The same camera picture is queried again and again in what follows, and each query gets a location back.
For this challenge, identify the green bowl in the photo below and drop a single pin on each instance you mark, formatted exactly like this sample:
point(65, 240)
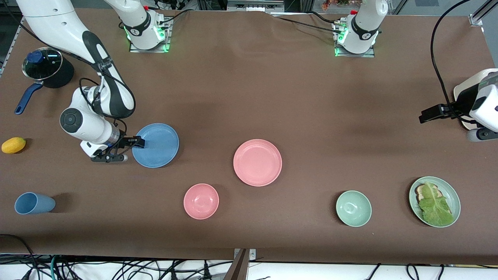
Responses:
point(353, 208)

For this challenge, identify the glass lid blue knob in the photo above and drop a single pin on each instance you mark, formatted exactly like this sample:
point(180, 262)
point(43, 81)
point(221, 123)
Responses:
point(48, 66)

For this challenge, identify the metal table bracket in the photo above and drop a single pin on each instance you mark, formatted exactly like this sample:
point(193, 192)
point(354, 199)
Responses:
point(253, 254)

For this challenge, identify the pink bowl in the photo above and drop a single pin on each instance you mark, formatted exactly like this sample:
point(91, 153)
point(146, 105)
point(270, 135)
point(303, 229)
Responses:
point(201, 201)

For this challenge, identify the orange flower decoration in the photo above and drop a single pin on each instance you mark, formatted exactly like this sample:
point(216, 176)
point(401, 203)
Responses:
point(338, 4)

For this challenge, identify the aluminium frame profile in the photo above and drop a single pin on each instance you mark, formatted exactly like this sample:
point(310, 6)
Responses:
point(253, 6)
point(8, 50)
point(476, 18)

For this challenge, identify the dark blue saucepan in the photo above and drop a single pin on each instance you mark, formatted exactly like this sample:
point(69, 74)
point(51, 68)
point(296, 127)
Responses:
point(65, 76)

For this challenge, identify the blue plate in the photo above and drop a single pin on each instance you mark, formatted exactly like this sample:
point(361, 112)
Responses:
point(159, 146)

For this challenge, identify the green lettuce leaf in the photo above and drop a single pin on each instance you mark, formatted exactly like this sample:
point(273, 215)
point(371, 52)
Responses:
point(435, 208)

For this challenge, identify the dark metal strut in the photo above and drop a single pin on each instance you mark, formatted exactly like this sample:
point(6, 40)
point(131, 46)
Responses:
point(239, 268)

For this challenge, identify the bread slice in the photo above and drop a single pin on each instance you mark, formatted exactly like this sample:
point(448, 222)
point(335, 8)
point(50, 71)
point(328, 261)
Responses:
point(420, 191)

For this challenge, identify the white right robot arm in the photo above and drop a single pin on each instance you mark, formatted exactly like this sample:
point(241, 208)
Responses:
point(58, 23)

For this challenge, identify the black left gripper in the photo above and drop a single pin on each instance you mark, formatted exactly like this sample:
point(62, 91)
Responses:
point(461, 102)

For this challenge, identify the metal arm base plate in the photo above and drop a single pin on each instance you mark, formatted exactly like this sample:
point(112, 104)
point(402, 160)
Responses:
point(356, 54)
point(149, 48)

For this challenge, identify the brown table cover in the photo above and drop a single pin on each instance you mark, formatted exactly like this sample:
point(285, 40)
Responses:
point(233, 97)

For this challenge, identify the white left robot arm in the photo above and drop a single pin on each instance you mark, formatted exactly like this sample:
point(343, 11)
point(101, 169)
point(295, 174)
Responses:
point(365, 27)

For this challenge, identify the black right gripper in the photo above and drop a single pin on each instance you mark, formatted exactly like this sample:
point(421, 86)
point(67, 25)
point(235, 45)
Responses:
point(123, 141)

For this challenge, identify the blue cup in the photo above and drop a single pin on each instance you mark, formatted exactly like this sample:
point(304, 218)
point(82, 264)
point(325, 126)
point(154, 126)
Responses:
point(35, 203)

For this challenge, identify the green plate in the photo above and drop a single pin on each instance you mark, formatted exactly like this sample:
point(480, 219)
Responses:
point(453, 194)

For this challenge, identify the pink plate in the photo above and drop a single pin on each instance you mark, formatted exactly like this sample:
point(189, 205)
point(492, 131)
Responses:
point(257, 162)

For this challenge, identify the yellow lemon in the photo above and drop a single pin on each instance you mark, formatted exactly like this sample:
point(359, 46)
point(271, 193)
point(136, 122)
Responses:
point(13, 145)

